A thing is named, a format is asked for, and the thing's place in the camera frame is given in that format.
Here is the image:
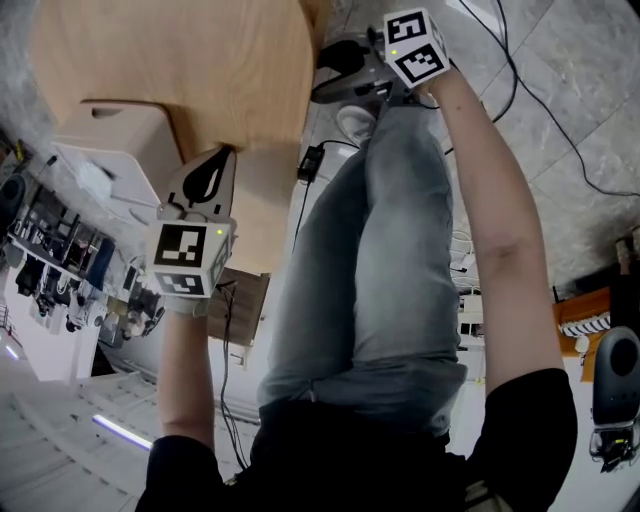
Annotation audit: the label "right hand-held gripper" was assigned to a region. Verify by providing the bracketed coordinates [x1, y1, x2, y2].
[310, 7, 452, 106]

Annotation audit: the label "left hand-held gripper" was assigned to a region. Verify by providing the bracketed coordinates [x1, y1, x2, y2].
[147, 146, 238, 300]

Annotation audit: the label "beige coffee table drawer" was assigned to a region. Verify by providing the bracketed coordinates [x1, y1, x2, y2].
[51, 98, 185, 217]

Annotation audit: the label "person's right forearm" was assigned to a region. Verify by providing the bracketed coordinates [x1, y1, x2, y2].
[427, 67, 569, 399]

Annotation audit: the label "person's left forearm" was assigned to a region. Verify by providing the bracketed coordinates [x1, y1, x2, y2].
[158, 294, 217, 444]

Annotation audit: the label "wooden coffee table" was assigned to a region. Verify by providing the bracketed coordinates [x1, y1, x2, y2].
[28, 0, 322, 274]

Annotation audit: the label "person's white shoe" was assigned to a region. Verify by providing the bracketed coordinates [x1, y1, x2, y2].
[336, 103, 377, 147]

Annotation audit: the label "black power adapter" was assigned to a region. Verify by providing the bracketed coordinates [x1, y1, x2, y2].
[297, 144, 327, 184]

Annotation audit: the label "dark wooden board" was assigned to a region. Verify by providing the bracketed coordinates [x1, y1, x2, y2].
[205, 266, 272, 348]

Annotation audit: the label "cluttered storage shelf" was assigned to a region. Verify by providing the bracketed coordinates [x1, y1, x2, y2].
[0, 139, 167, 344]

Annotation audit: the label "person's legs in jeans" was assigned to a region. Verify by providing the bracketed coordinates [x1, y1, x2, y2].
[256, 97, 470, 439]

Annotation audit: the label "white power strip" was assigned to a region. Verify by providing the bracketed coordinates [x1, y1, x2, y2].
[449, 228, 482, 289]

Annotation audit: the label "person's black shirt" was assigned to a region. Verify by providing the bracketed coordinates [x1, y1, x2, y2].
[133, 368, 580, 512]

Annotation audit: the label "orange box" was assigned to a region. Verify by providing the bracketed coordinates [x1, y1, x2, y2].
[551, 286, 614, 357]

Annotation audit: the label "grey rounded device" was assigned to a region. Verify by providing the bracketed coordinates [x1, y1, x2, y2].
[588, 326, 640, 474]

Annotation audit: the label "thin black hanging cable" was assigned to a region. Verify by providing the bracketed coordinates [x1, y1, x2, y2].
[215, 279, 251, 471]

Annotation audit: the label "black floor cable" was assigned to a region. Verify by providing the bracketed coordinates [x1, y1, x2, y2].
[457, 0, 640, 199]

